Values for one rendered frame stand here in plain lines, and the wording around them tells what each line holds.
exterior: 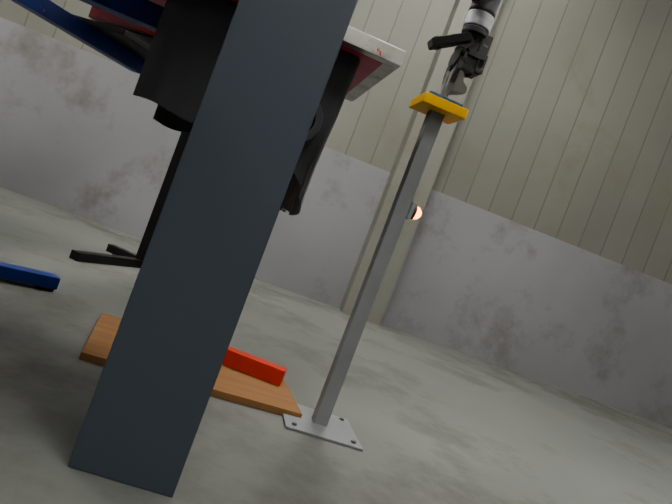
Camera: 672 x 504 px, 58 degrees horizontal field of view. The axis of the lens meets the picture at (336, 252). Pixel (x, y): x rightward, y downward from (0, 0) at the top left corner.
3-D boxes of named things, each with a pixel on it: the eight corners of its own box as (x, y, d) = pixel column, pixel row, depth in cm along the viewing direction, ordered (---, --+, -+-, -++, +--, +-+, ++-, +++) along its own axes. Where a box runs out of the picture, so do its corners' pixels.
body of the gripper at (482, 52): (481, 76, 165) (497, 34, 165) (453, 64, 164) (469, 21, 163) (470, 81, 173) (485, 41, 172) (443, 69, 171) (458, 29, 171)
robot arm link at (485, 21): (474, 6, 163) (462, 14, 171) (468, 22, 163) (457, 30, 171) (498, 17, 165) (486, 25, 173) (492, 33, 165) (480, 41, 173)
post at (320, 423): (346, 421, 183) (460, 122, 181) (362, 452, 162) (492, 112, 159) (277, 400, 179) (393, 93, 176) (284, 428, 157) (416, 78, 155)
